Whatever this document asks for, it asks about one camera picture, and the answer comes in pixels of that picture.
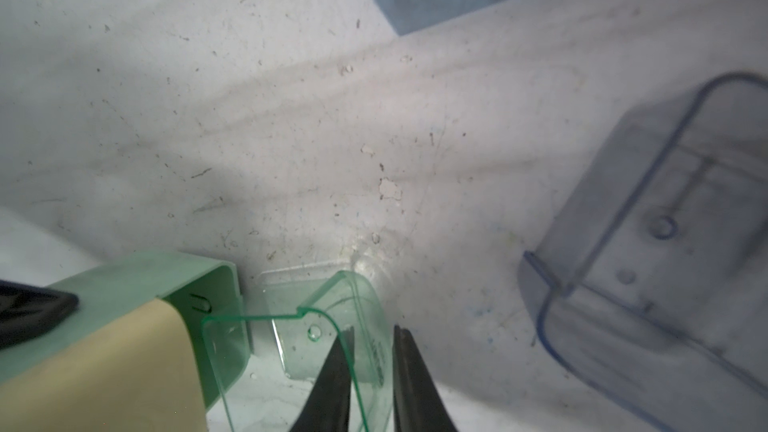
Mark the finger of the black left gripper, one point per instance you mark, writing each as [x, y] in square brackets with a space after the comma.
[28, 312]

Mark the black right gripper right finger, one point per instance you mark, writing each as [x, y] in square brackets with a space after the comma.
[416, 402]

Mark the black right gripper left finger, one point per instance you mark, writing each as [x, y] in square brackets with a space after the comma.
[327, 407]

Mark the clear mint sharpener tray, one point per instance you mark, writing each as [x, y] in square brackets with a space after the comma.
[267, 350]

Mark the mint green pencil sharpener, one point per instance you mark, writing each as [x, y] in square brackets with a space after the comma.
[138, 353]

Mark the clear grey sharpener tray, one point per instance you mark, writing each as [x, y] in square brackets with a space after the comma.
[650, 286]

